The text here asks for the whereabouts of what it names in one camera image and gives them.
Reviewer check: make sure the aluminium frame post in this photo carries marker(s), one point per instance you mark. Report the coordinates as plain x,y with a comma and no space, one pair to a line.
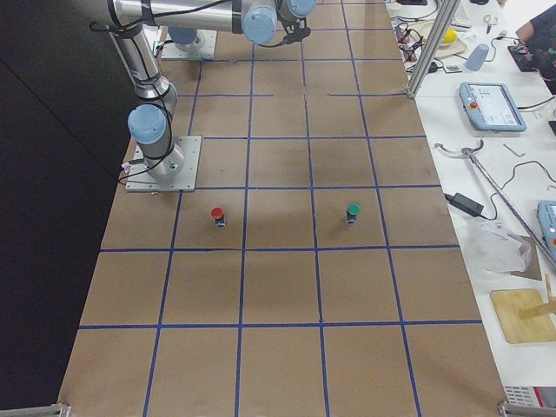
441,23

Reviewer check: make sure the beige tray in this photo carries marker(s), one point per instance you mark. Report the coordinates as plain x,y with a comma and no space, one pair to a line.
410,54

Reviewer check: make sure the metal cane with handle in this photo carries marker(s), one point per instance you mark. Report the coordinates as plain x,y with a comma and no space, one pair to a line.
471,155

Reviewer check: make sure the light blue cup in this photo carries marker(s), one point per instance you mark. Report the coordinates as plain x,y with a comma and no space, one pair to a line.
477,57

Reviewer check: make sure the wooden board stand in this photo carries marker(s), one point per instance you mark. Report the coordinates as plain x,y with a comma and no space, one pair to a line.
523,315

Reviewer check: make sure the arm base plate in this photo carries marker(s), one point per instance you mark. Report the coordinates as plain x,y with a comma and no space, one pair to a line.
189,45
178,171

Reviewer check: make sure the blue teach pendant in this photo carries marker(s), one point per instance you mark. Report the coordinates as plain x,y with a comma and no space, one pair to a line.
490,107
547,221

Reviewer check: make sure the green push button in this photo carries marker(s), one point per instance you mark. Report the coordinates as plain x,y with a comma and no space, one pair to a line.
352,212

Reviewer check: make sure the yellow lemon toy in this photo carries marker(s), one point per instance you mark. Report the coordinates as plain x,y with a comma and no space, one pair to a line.
449,37

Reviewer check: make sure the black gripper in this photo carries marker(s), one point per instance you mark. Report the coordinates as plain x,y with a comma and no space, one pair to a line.
296,31

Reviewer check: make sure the clear plastic bag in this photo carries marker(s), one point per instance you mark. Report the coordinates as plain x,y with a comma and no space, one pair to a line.
490,245

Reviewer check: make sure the person in dark shirt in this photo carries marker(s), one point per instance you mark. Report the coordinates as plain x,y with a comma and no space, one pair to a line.
538,35

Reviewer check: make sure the black power adapter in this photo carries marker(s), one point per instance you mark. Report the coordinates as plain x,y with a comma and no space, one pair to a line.
465,204

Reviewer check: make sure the red push button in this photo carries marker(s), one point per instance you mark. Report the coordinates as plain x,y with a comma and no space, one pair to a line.
218,216

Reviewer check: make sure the beige plate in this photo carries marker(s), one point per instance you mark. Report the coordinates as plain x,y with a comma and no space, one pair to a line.
434,37

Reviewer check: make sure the scissors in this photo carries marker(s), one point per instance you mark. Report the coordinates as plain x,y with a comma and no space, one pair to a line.
490,21

